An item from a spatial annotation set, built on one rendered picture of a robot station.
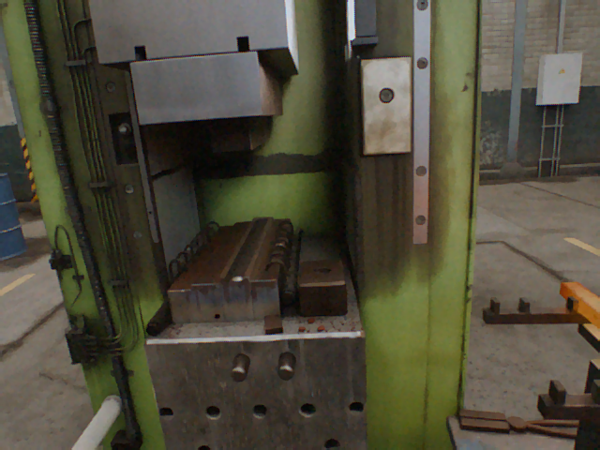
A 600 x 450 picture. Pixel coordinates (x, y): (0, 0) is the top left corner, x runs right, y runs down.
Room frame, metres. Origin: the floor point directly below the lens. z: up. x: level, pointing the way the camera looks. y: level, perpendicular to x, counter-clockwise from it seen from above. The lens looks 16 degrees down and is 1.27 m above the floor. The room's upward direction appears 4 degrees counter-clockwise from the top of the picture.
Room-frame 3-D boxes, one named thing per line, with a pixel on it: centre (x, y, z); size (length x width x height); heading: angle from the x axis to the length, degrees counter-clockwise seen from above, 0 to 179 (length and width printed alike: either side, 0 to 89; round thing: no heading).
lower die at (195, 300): (0.85, 0.14, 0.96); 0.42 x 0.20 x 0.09; 177
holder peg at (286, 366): (0.56, 0.04, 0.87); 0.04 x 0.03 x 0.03; 177
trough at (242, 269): (0.85, 0.11, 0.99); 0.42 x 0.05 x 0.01; 177
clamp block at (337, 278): (0.69, -0.04, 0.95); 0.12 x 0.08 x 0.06; 177
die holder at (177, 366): (0.86, 0.08, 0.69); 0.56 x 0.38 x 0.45; 177
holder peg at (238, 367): (0.56, 0.12, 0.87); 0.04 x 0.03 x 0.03; 177
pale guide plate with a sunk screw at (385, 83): (0.76, -0.18, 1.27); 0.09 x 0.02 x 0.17; 87
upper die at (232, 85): (0.85, 0.14, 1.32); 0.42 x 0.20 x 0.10; 177
